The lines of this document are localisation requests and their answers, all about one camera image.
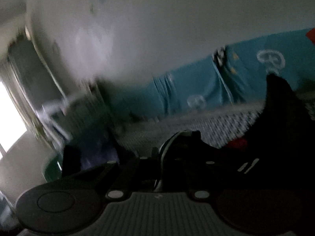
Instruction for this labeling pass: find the blue printed pillow right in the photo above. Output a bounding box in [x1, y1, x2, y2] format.
[212, 28, 314, 103]

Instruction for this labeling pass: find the blue printed pillow left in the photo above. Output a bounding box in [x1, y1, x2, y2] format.
[110, 56, 234, 121]

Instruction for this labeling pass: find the black garment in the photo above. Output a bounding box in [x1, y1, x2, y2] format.
[221, 74, 314, 174]

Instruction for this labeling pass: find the blue printed pillow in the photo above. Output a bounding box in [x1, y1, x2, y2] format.
[212, 28, 314, 103]
[110, 56, 234, 121]

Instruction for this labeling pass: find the houndstooth bed sheet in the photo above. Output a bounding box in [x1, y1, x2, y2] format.
[118, 102, 264, 156]

